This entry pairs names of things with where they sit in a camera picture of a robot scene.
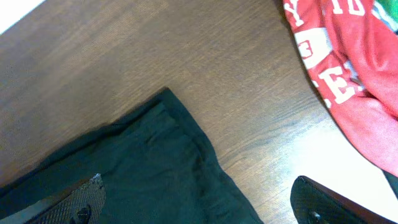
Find black shorts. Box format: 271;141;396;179
1;89;261;223

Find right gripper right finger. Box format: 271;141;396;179
290;175;395;224

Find white shirt with green print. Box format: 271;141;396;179
372;0;397;34

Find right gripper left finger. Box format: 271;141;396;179
1;174;106;224

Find red jersey with white letters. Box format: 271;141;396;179
282;0;397;175

